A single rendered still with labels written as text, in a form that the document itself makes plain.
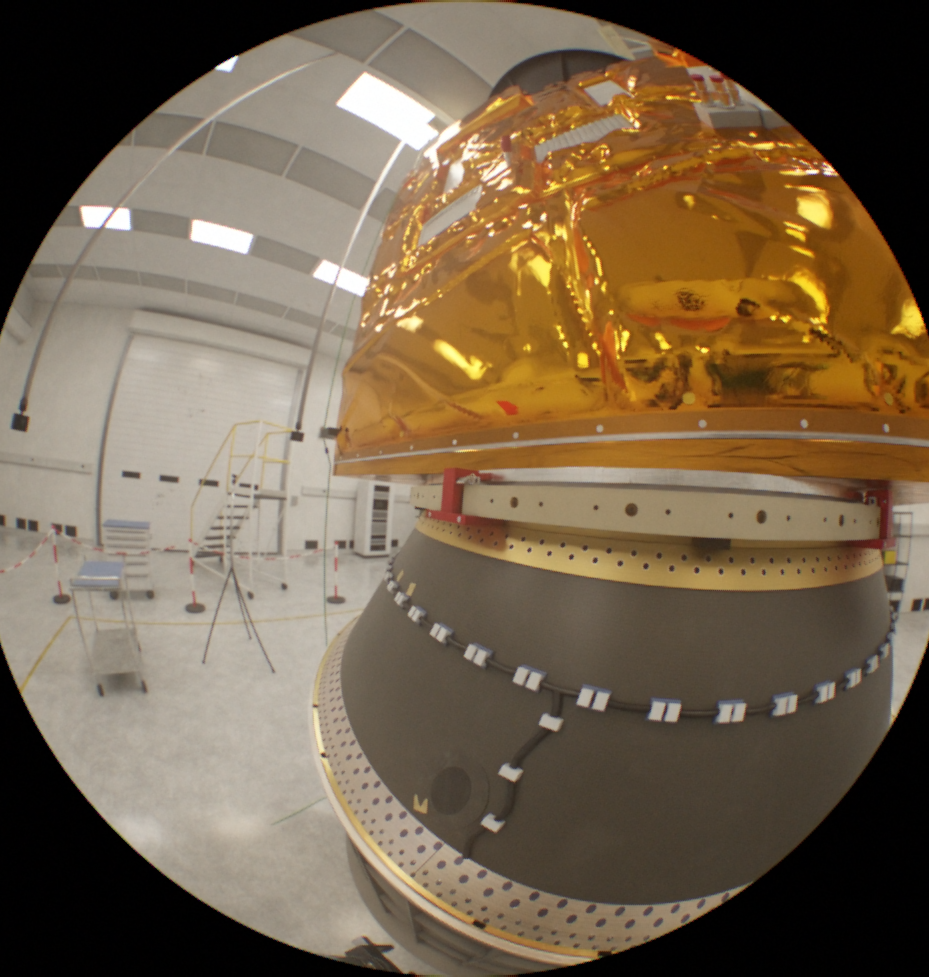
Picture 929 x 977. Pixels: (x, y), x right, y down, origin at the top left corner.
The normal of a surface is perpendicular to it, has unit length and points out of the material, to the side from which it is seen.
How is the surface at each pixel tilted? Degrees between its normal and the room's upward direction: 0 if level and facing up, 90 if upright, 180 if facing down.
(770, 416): 91
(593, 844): 62
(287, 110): 180
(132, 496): 90
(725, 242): 88
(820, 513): 90
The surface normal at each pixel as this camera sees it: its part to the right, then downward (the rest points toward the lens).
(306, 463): 0.73, 0.03
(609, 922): -0.26, -0.78
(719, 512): -0.51, -0.07
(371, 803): -0.46, -0.79
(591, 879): -0.42, -0.53
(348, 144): -0.07, 1.00
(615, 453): -0.69, -0.08
